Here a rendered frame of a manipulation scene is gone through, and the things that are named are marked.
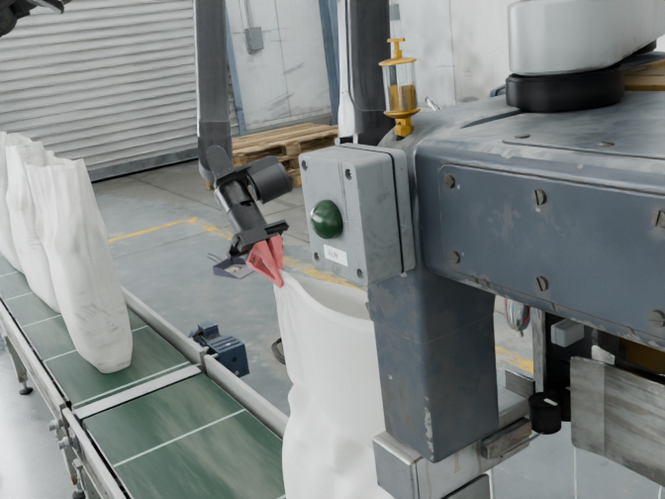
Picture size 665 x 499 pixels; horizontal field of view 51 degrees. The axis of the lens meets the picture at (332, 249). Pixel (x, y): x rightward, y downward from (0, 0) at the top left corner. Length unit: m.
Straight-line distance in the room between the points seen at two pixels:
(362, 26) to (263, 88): 8.15
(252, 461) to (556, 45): 1.49
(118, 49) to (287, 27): 2.18
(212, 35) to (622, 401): 0.92
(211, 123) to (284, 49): 7.93
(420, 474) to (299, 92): 8.71
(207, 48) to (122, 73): 6.96
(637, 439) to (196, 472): 1.38
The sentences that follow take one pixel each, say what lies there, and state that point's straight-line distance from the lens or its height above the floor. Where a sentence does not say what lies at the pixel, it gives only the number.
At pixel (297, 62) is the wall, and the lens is 9.22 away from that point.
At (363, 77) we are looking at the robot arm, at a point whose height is 1.35.
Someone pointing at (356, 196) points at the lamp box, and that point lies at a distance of 0.48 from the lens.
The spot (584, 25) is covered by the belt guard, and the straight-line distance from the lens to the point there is 0.56.
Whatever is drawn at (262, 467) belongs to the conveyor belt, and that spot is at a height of 0.38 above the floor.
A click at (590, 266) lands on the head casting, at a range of 0.41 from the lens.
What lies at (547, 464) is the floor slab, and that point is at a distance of 2.42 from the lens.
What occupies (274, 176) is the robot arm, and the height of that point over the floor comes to 1.18.
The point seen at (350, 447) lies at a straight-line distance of 1.04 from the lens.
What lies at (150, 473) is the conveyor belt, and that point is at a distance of 1.93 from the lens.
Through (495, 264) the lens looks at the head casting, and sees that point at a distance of 0.46.
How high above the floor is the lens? 1.42
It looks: 18 degrees down
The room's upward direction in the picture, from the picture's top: 7 degrees counter-clockwise
